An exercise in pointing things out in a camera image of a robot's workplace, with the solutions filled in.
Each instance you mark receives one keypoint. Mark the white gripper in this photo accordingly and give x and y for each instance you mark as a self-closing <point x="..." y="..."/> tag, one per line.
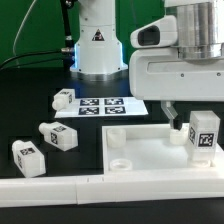
<point x="159" y="74"/>

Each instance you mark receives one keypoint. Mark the white square tabletop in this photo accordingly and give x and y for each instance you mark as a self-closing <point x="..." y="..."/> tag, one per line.
<point x="147" y="148"/>

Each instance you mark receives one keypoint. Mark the white sheet with tags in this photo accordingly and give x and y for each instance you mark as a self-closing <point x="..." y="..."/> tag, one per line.
<point x="101" y="107"/>

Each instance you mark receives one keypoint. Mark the white L-shaped obstacle fence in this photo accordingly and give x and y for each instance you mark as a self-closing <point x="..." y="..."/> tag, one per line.
<point x="109" y="187"/>

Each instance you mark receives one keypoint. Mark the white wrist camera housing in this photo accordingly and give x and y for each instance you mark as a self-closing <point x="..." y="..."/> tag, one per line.
<point x="160" y="33"/>

